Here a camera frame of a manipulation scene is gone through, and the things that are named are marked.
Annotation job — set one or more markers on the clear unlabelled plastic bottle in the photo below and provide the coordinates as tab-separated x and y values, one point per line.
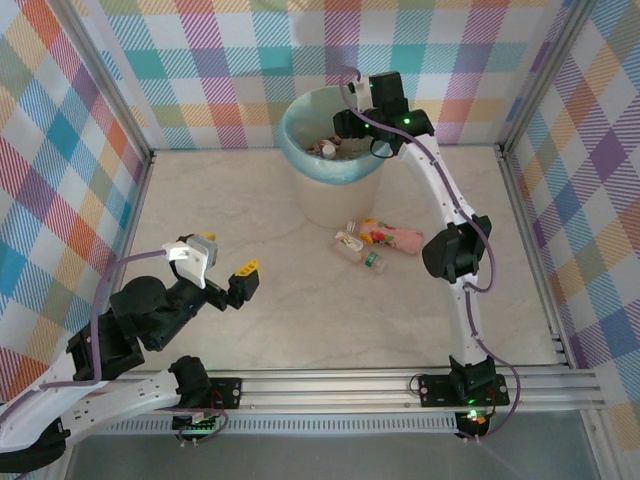
356	148

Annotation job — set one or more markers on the clear bottle green label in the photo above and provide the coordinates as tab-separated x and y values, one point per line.
372	260

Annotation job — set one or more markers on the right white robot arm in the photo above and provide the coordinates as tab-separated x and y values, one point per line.
435	180

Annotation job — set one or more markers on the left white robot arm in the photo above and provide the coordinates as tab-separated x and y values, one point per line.
130	392

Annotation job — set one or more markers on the small circuit board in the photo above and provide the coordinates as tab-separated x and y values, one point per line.
197	425
472	417

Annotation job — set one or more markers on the pink fruit print bottle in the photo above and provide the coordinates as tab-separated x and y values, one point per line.
395	239

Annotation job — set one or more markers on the plaid fabric backdrop panel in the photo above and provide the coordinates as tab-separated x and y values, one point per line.
600	200
225	50
40	200

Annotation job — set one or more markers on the aluminium frame rail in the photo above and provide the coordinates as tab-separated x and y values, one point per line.
133	225
532	250

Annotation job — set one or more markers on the wide aluminium mounting rail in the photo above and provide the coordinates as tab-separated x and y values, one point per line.
325	392

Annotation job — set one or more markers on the aluminium frame post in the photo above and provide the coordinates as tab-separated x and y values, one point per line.
114	85
545	75

